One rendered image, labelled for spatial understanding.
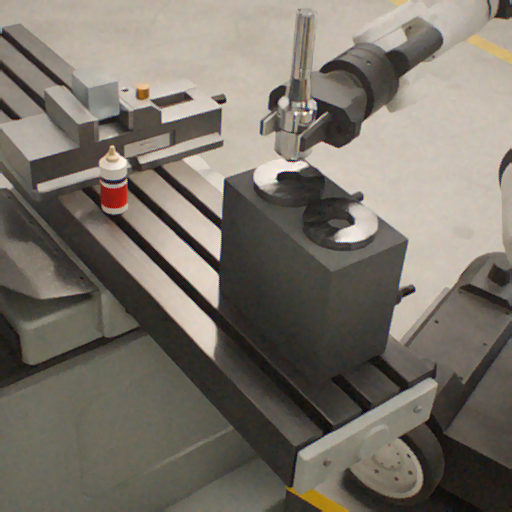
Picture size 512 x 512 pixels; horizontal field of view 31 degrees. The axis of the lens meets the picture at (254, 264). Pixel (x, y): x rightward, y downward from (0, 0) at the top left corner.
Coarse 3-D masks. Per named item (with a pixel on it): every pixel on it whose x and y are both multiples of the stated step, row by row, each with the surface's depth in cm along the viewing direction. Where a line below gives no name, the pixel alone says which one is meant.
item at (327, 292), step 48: (240, 192) 112; (288, 192) 110; (336, 192) 113; (240, 240) 116; (288, 240) 106; (336, 240) 104; (384, 240) 106; (240, 288) 120; (288, 288) 110; (336, 288) 103; (384, 288) 110; (288, 336) 114; (336, 336) 109; (384, 336) 116
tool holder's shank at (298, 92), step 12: (300, 12) 99; (312, 12) 99; (300, 24) 99; (312, 24) 99; (300, 36) 100; (312, 36) 100; (300, 48) 101; (312, 48) 101; (300, 60) 102; (312, 60) 103; (300, 72) 103; (288, 84) 104; (300, 84) 103; (288, 96) 105; (300, 96) 104
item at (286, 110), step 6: (282, 102) 106; (312, 102) 107; (282, 108) 105; (288, 108) 105; (294, 108) 105; (300, 108) 105; (306, 108) 105; (312, 108) 106; (282, 114) 106; (288, 114) 105; (294, 114) 105; (300, 114) 105; (306, 114) 105; (312, 114) 105
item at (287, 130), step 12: (288, 120) 105; (300, 120) 105; (312, 120) 106; (276, 132) 108; (288, 132) 106; (300, 132) 106; (276, 144) 109; (288, 144) 107; (288, 156) 108; (300, 156) 108
